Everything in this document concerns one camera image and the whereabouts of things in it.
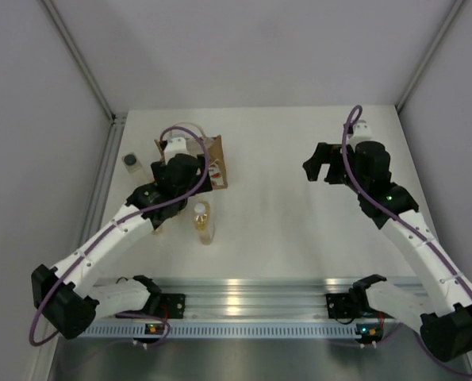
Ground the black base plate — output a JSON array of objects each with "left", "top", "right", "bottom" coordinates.
[
  {"left": 325, "top": 293, "right": 362, "bottom": 321},
  {"left": 155, "top": 294, "right": 186, "bottom": 320}
]

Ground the right aluminium frame post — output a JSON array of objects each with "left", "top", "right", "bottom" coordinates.
[{"left": 394, "top": 0, "right": 470, "bottom": 114}]

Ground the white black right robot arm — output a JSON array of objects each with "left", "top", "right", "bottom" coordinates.
[{"left": 302, "top": 140, "right": 472, "bottom": 362}]

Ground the amber bottle white cap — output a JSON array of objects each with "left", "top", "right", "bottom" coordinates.
[{"left": 193, "top": 201, "right": 214, "bottom": 245}]

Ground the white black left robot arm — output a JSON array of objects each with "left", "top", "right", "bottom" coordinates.
[{"left": 29, "top": 153, "right": 211, "bottom": 347}]

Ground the white slotted cable duct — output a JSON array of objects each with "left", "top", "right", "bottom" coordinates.
[{"left": 81, "top": 320, "right": 368, "bottom": 339}]

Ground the aluminium frame post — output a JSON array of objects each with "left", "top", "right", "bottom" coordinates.
[
  {"left": 38, "top": 0, "right": 114, "bottom": 122},
  {"left": 394, "top": 0, "right": 470, "bottom": 114}
]

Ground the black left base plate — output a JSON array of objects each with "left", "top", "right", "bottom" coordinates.
[{"left": 155, "top": 294, "right": 186, "bottom": 320}]

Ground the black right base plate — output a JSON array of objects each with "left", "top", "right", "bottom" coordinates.
[{"left": 325, "top": 293, "right": 362, "bottom": 321}]

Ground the red dotted canvas bag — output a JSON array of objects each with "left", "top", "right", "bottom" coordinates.
[{"left": 155, "top": 121, "right": 228, "bottom": 190}]

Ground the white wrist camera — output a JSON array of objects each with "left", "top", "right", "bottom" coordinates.
[
  {"left": 163, "top": 137, "right": 189, "bottom": 164},
  {"left": 347, "top": 120, "right": 373, "bottom": 149}
]

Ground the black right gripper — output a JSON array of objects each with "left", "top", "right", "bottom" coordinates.
[{"left": 304, "top": 143, "right": 367, "bottom": 195}]

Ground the aluminium mounting rail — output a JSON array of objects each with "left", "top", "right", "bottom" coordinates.
[{"left": 92, "top": 277, "right": 472, "bottom": 321}]

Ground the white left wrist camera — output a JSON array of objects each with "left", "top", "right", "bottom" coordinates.
[{"left": 163, "top": 137, "right": 189, "bottom": 164}]

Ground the left aluminium frame post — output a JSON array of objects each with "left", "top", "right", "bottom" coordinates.
[{"left": 38, "top": 0, "right": 114, "bottom": 122}]

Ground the clear bottle grey cap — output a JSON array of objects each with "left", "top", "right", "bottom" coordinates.
[{"left": 122, "top": 152, "right": 148, "bottom": 186}]

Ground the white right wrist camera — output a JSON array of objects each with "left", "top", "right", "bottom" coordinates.
[{"left": 347, "top": 120, "right": 373, "bottom": 149}]

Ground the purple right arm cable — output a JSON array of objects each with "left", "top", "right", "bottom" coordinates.
[{"left": 322, "top": 104, "right": 472, "bottom": 376}]

